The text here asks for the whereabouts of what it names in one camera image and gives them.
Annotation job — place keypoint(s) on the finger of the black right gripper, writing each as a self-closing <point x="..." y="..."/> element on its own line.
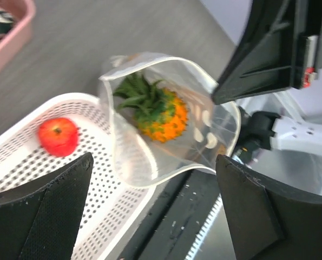
<point x="265" y="59"/>

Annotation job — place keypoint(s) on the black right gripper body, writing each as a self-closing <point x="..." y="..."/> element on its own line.
<point x="309" y="60"/>

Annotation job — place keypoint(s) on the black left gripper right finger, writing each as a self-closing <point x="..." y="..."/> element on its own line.
<point x="268" y="219"/>

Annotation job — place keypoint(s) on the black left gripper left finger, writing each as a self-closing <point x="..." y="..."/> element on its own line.
<point x="41" y="219"/>

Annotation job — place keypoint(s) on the orange toy pineapple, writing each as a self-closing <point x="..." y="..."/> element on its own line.
<point x="158" y="113"/>

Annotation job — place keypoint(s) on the clear polka dot zip bag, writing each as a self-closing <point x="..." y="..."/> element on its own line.
<point x="211" y="129"/>

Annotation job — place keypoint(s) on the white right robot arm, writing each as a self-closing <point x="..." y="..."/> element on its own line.
<point x="270" y="130"/>

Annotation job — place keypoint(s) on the bright red apple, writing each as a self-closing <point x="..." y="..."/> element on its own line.
<point x="58" y="136"/>

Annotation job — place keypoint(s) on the white perforated plastic basket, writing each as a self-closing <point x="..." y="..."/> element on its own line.
<point x="111" y="207"/>

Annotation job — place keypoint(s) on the pink divided organizer tray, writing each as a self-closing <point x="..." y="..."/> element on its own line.
<point x="23" y="12"/>

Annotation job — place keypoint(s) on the white slotted cable duct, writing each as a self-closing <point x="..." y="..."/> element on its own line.
<point x="203" y="232"/>

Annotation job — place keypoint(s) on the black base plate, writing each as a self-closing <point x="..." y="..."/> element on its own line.
<point x="172" y="223"/>

